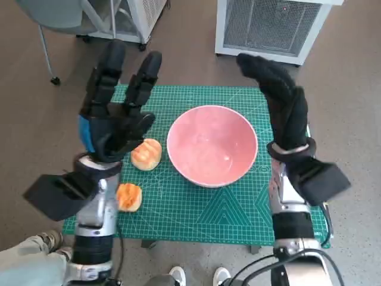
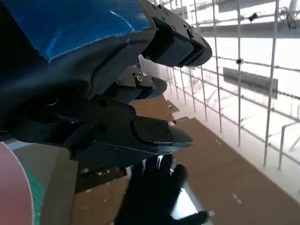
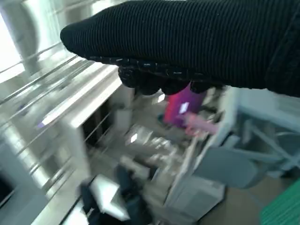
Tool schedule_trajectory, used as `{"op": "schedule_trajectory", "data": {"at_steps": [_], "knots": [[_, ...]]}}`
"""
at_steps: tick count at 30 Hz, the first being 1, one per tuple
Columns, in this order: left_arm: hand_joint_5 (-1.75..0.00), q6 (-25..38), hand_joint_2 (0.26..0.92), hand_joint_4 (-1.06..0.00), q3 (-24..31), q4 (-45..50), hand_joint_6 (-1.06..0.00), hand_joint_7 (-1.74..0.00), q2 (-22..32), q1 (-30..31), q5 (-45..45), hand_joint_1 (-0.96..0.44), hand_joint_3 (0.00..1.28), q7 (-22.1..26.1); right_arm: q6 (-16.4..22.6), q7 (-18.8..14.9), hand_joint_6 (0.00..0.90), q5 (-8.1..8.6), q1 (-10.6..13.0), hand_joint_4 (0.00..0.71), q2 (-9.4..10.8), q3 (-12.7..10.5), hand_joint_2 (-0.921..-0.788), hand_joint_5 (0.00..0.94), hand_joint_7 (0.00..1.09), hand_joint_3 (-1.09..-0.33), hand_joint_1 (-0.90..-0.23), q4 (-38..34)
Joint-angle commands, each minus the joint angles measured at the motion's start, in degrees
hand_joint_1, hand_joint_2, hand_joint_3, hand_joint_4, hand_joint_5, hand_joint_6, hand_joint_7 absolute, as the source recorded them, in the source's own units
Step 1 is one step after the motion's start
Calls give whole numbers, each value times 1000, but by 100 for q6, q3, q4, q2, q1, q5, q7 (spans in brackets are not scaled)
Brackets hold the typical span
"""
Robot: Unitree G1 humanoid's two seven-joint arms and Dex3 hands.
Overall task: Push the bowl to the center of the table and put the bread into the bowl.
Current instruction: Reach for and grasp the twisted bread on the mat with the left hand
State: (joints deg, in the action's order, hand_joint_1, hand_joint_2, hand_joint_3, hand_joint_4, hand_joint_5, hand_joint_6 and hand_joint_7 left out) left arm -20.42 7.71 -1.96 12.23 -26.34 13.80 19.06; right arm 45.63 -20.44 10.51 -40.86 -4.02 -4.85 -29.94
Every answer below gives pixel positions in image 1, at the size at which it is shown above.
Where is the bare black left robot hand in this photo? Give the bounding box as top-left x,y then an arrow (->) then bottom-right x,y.
77,40 -> 163,163

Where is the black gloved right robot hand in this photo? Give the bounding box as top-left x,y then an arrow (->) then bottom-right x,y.
236,52 -> 310,150

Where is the round toy bread roll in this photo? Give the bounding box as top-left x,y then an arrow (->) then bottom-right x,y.
130,138 -> 163,172

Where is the long toy bread loaf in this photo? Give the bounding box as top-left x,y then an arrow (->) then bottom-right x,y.
116,183 -> 142,213

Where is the pink bowl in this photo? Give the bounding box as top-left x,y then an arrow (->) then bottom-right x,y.
166,105 -> 258,189

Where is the white mesh-front cabinet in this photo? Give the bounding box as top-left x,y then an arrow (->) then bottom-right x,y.
214,0 -> 345,67

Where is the green cutting mat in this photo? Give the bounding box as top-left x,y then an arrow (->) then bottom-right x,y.
62,85 -> 331,250

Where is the grey metal pole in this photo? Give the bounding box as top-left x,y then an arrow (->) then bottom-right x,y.
109,0 -> 117,41

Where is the white wheeled cabinet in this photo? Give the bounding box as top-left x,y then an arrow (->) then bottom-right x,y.
76,0 -> 169,51

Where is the grey chair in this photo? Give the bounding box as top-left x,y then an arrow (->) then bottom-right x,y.
14,0 -> 132,86

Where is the person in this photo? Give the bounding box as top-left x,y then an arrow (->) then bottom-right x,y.
0,229 -> 74,286

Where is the white shoe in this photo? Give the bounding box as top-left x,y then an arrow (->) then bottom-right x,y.
214,266 -> 230,286
168,266 -> 187,286

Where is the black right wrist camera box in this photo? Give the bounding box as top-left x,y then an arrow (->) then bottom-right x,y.
290,157 -> 352,206

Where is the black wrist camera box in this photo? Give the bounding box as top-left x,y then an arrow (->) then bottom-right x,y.
23,171 -> 99,222
290,157 -> 352,206

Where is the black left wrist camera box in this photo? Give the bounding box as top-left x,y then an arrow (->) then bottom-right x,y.
23,171 -> 99,222

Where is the long black left arm cable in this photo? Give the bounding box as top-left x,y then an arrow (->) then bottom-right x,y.
114,226 -> 125,281

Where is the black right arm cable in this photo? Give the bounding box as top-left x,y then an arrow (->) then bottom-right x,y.
229,248 -> 346,286

